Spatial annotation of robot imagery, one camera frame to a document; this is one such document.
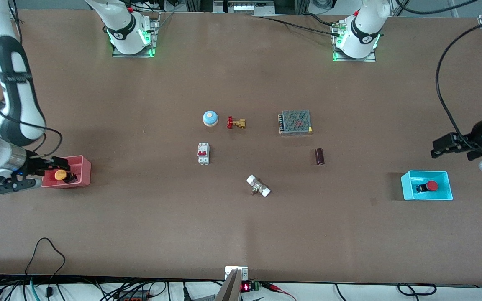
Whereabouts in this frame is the white mounting bracket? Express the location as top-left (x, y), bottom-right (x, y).
top-left (225, 266), bottom-right (249, 281)

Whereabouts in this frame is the cyan plastic box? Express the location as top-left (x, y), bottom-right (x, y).
top-left (400, 170), bottom-right (454, 202)

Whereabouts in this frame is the white and silver pipe fitting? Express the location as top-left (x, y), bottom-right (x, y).
top-left (246, 174), bottom-right (272, 198)

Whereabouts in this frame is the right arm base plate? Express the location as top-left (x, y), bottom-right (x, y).
top-left (112, 13), bottom-right (160, 58)

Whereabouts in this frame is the metal mesh power supply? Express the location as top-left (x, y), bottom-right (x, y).
top-left (277, 110), bottom-right (313, 136)

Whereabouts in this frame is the red clip lead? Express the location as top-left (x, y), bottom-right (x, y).
top-left (262, 282), bottom-right (297, 301)

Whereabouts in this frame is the thin black looped cable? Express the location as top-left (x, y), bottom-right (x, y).
top-left (25, 237), bottom-right (66, 298)

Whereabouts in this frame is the grey aluminium bar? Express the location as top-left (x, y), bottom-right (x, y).
top-left (215, 269), bottom-right (243, 301)

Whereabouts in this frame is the yellow push button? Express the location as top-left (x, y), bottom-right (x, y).
top-left (54, 169), bottom-right (78, 185)

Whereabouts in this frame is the black and red power strip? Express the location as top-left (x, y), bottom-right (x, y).
top-left (118, 289), bottom-right (151, 301)

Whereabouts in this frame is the white terminal device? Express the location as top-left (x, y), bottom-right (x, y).
top-left (213, 0), bottom-right (276, 15)

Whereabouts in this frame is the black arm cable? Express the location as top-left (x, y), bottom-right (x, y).
top-left (435, 19), bottom-right (482, 145)
top-left (0, 105), bottom-right (63, 160)

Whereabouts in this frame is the pink plastic box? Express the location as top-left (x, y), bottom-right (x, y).
top-left (41, 155), bottom-right (92, 189)

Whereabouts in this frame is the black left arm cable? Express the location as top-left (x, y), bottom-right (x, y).
top-left (435, 19), bottom-right (482, 145)

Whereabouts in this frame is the black cable to base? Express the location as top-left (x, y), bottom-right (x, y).
top-left (253, 12), bottom-right (343, 36)

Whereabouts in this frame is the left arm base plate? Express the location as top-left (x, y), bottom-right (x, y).
top-left (332, 21), bottom-right (377, 63)

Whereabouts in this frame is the black coiled cable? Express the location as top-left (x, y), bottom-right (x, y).
top-left (397, 283), bottom-right (438, 297)

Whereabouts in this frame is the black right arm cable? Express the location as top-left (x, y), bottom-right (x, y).
top-left (0, 105), bottom-right (63, 160)

